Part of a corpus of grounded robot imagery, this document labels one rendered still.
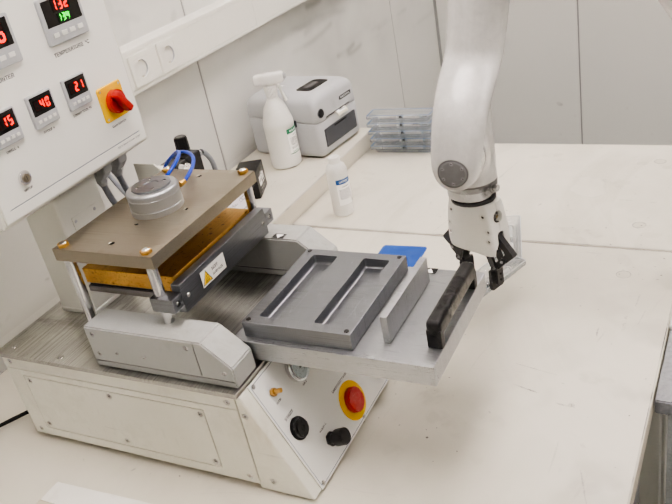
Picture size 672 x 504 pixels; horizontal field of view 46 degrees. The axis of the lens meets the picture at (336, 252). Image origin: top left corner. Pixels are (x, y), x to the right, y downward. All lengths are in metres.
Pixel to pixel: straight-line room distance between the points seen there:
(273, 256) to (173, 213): 0.20
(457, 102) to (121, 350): 0.60
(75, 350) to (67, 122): 0.35
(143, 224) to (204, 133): 0.97
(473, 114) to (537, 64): 2.34
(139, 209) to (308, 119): 0.97
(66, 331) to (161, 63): 0.79
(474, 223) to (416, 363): 0.41
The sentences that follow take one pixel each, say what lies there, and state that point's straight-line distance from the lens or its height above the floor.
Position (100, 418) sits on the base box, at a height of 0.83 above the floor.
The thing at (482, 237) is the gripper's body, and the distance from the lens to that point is 1.32.
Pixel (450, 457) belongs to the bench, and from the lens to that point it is 1.16.
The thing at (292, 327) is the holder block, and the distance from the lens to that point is 1.03.
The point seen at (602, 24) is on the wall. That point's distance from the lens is 3.39.
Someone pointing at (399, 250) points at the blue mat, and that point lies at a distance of 1.66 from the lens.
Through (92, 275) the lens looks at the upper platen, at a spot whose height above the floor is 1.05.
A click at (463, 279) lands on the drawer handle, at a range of 1.04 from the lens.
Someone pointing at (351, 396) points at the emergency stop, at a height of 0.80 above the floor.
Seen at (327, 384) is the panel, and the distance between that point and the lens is 1.18.
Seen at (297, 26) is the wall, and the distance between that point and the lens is 2.52.
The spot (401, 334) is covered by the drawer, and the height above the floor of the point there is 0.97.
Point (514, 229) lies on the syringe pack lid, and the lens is 1.65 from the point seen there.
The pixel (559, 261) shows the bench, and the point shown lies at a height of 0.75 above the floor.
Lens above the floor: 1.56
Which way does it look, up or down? 28 degrees down
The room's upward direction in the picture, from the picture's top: 12 degrees counter-clockwise
